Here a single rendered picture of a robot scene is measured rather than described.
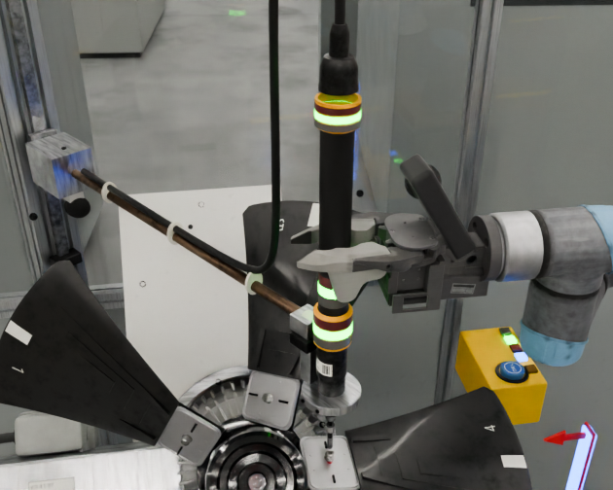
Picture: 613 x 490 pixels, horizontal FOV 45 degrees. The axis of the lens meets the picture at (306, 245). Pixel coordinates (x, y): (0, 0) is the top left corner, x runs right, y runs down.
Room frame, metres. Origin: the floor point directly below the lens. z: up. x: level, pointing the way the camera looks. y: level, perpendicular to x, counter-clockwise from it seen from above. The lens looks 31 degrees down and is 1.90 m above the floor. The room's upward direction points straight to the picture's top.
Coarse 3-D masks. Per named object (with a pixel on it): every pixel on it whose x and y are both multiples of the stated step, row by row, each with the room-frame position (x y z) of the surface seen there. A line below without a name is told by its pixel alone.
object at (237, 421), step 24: (240, 432) 0.63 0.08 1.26; (264, 432) 0.62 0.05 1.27; (288, 432) 0.70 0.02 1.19; (216, 456) 0.60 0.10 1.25; (240, 456) 0.61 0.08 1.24; (264, 456) 0.61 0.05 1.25; (288, 456) 0.61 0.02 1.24; (216, 480) 0.58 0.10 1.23; (240, 480) 0.59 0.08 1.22; (288, 480) 0.60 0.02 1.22
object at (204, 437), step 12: (180, 408) 0.66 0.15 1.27; (180, 420) 0.66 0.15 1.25; (192, 420) 0.65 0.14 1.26; (204, 420) 0.65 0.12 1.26; (168, 432) 0.67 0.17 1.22; (180, 432) 0.66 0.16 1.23; (204, 432) 0.65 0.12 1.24; (216, 432) 0.64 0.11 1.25; (168, 444) 0.67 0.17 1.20; (180, 444) 0.66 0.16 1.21; (192, 444) 0.66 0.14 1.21; (204, 444) 0.65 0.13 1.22; (180, 456) 0.66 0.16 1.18; (192, 456) 0.66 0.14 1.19; (204, 456) 0.65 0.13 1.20
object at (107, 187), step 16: (272, 0) 0.71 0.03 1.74; (336, 0) 0.65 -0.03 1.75; (272, 16) 0.71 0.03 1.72; (336, 16) 0.65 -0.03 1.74; (272, 32) 0.71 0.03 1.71; (272, 48) 0.71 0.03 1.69; (272, 64) 0.71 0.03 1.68; (272, 80) 0.71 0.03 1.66; (272, 96) 0.71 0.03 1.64; (272, 112) 0.71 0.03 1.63; (272, 128) 0.71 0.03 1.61; (272, 144) 0.71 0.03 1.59; (272, 160) 0.71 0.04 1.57; (96, 176) 1.02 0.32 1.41; (272, 176) 0.71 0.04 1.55; (272, 192) 0.71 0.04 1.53; (144, 208) 0.92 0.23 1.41; (272, 208) 0.71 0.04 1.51; (176, 224) 0.87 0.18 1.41; (272, 224) 0.71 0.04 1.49; (192, 240) 0.83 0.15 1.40; (272, 240) 0.72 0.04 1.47; (224, 256) 0.79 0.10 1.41; (272, 256) 0.72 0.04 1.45; (256, 272) 0.74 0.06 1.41
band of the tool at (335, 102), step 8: (320, 96) 0.67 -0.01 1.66; (328, 96) 0.67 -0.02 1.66; (336, 96) 0.67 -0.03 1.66; (344, 96) 0.67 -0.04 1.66; (352, 96) 0.67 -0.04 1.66; (360, 96) 0.65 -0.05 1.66; (320, 104) 0.64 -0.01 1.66; (328, 104) 0.63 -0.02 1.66; (336, 104) 0.63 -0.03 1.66; (344, 104) 0.63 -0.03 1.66; (352, 104) 0.63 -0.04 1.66
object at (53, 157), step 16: (32, 144) 1.10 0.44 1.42; (48, 144) 1.10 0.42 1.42; (64, 144) 1.10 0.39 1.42; (80, 144) 1.10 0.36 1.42; (32, 160) 1.10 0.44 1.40; (48, 160) 1.05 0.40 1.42; (64, 160) 1.06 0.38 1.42; (80, 160) 1.07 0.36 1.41; (32, 176) 1.10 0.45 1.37; (48, 176) 1.06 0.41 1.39; (64, 176) 1.05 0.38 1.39; (64, 192) 1.05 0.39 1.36
